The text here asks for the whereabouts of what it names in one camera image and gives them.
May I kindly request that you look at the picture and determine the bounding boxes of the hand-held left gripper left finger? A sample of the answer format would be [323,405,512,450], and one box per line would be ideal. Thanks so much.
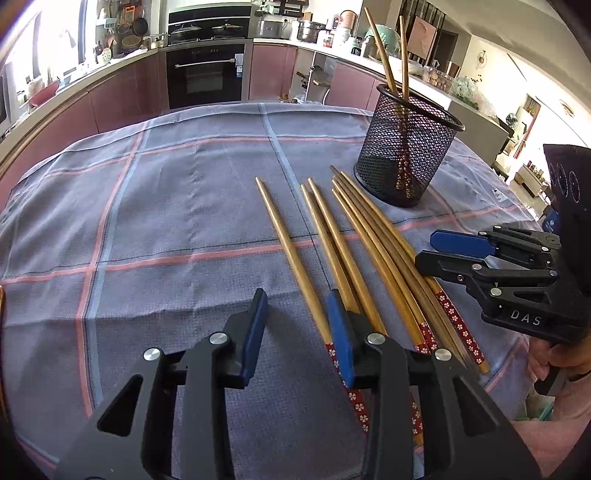
[54,288,269,480]

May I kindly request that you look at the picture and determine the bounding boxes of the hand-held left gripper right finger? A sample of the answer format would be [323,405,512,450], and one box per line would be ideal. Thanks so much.
[326,289,541,480]

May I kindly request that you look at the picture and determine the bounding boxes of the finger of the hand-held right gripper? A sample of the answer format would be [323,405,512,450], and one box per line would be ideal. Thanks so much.
[416,250,591,344]
[430,224,561,266]

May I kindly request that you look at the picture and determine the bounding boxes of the bunch of wooden chopsticks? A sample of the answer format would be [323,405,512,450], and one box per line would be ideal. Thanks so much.
[255,165,491,446]

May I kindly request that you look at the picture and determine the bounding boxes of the black mesh utensil holder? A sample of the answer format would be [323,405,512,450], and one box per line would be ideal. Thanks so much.
[353,84,466,208]

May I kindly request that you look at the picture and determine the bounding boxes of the person's right hand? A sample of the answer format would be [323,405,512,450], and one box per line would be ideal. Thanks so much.
[527,340,591,383]

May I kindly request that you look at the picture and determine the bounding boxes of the white kitchen countertop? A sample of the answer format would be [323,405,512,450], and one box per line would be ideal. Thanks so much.
[0,37,515,164]

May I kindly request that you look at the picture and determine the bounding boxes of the blue-grey checked tablecloth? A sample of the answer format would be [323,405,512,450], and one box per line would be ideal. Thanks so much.
[0,102,550,480]

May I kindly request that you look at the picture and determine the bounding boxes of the green and white plastic bag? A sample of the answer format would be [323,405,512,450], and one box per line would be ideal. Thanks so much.
[450,76,481,109]

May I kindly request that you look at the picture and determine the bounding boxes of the clear box of cookies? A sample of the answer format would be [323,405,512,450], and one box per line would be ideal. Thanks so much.
[425,67,451,90]

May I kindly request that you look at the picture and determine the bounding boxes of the person's pink clothing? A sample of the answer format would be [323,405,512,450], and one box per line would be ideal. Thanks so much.
[512,369,591,478]

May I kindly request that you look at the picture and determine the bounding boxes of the floral-end wooden chopstick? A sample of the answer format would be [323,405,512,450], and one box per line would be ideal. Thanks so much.
[364,7,414,185]
[399,16,413,185]

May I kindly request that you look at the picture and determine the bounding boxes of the green air fryer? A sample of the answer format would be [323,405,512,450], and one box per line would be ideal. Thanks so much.
[364,25,399,58]

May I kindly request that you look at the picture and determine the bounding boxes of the pink base cabinets beside oven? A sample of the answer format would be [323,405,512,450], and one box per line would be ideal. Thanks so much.
[249,44,384,112]

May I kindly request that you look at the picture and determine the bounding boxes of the black built-in oven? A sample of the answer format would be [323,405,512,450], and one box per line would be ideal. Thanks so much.
[165,43,247,110]

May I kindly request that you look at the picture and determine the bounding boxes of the stainless steel stockpot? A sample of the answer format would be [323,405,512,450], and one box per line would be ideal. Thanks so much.
[297,20,326,44]

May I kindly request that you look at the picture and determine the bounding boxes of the pink base cabinets under window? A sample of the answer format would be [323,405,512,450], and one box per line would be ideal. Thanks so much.
[0,48,168,199]

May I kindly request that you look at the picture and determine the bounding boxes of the pink bowl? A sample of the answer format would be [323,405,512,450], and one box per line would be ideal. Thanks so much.
[30,79,62,107]

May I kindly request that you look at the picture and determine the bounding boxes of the black cooktop and hood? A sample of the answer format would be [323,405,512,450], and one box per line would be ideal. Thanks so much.
[167,7,253,44]

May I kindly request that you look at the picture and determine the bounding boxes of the white toaster oven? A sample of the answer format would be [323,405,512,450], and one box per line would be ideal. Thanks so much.
[0,62,13,136]

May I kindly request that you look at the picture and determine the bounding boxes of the kitchen window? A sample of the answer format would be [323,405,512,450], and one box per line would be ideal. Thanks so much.
[39,0,100,70]

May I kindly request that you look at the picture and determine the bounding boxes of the pink wall painting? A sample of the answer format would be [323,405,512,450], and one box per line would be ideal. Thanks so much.
[409,16,437,61]

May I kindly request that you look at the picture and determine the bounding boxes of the black wall rack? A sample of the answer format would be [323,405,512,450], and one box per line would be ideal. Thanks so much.
[265,0,308,14]

